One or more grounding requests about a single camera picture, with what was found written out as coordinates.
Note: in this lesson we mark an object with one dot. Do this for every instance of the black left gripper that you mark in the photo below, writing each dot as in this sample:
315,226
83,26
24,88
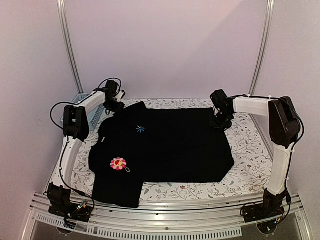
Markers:
118,109

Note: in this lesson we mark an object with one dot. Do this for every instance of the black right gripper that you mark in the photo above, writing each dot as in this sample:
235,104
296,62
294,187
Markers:
221,119

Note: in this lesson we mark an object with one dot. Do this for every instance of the black t-shirt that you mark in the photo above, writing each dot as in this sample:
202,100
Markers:
159,146

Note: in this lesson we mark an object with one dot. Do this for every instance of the pink flower plush brooch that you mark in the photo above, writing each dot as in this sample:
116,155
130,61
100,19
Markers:
119,164

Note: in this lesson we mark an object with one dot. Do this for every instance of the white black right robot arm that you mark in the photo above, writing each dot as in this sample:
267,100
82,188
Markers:
285,129

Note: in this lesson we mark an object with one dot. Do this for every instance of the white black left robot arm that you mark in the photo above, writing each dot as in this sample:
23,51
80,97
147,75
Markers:
65,201

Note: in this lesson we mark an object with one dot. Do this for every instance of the light blue plastic basket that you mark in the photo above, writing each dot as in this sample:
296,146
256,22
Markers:
93,115

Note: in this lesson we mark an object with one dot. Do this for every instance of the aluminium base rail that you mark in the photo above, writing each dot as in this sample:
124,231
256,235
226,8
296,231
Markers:
207,219

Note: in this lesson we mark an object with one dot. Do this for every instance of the left aluminium frame post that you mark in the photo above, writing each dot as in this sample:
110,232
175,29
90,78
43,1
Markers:
68,45

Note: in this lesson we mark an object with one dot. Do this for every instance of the aluminium frame post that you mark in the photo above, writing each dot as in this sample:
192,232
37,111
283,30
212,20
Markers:
68,45
270,4

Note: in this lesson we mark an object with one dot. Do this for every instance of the right aluminium frame post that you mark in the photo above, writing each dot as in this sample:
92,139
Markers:
270,4

